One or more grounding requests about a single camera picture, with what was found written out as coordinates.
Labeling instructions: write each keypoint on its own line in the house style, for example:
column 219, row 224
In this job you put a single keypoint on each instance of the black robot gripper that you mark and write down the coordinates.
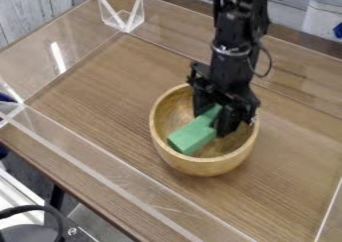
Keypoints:
column 222, row 83

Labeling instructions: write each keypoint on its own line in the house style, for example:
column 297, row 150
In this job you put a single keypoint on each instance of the green rectangular block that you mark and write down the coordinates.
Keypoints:
column 197, row 133

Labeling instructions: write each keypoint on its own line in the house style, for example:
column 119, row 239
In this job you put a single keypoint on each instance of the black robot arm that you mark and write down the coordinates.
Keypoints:
column 241, row 22

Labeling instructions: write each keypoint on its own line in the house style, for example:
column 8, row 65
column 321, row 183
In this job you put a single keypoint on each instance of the brown wooden bowl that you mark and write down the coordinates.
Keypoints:
column 217, row 158

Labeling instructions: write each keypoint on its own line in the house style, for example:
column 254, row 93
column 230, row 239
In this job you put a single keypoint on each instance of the blue object at right edge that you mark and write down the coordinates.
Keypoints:
column 337, row 31

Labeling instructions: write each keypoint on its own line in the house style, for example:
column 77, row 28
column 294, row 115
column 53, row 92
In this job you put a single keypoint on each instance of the blue object at edge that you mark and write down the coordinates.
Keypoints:
column 337, row 31
column 7, row 106

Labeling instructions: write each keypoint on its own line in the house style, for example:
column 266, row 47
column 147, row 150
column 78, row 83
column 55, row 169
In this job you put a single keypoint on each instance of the white container in background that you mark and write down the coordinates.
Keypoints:
column 321, row 19

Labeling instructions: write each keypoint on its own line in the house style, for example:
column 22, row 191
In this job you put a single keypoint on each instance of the black table leg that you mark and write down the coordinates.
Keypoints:
column 57, row 197

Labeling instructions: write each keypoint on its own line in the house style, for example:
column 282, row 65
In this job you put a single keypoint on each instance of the blue object at left edge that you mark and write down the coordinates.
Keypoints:
column 7, row 106

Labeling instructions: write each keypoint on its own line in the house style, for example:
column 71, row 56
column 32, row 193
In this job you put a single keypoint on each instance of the clear acrylic enclosure wall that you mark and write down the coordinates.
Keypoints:
column 86, row 81

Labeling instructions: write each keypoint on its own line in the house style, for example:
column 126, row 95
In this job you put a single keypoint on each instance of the clear acrylic corner bracket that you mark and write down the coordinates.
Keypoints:
column 122, row 20

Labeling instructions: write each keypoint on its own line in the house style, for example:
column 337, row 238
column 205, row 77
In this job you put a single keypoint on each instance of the grey metal base plate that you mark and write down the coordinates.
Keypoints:
column 57, row 229

